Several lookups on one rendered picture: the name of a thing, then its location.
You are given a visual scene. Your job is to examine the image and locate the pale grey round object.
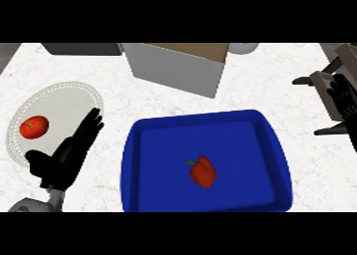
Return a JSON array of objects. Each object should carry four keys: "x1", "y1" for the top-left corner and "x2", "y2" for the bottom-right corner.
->
[{"x1": 227, "y1": 43, "x2": 261, "y2": 56}]

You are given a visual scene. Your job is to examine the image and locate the tiered basket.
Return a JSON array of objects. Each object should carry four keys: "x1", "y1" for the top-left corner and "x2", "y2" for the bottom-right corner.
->
[{"x1": 292, "y1": 43, "x2": 357, "y2": 136}]

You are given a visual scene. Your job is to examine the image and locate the white oval plate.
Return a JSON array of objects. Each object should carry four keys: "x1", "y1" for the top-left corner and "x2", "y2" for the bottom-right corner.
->
[{"x1": 5, "y1": 81, "x2": 107, "y2": 168}]

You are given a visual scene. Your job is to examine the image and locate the red tomato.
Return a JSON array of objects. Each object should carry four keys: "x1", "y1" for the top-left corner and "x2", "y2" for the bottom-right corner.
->
[{"x1": 18, "y1": 115, "x2": 51, "y2": 139}]

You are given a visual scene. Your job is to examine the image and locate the dark grey appliance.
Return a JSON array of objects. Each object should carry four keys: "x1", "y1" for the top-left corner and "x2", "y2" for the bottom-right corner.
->
[{"x1": 40, "y1": 43, "x2": 125, "y2": 57}]

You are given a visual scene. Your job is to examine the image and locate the grey open box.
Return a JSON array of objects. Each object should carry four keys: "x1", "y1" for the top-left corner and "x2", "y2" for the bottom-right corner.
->
[{"x1": 119, "y1": 43, "x2": 231, "y2": 100}]

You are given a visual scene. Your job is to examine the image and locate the blue tray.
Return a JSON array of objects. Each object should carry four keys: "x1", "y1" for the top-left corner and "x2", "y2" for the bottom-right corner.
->
[{"x1": 120, "y1": 109, "x2": 295, "y2": 213}]

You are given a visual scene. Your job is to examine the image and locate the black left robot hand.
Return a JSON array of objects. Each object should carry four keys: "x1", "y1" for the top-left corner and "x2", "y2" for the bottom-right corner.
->
[{"x1": 24, "y1": 107, "x2": 107, "y2": 192}]

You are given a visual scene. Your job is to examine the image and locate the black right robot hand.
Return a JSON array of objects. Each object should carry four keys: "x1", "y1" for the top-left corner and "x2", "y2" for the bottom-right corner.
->
[{"x1": 326, "y1": 73, "x2": 357, "y2": 201}]

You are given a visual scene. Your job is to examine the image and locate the red bell pepper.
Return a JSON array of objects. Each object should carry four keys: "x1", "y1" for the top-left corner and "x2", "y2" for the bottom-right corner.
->
[{"x1": 182, "y1": 154, "x2": 218, "y2": 189}]

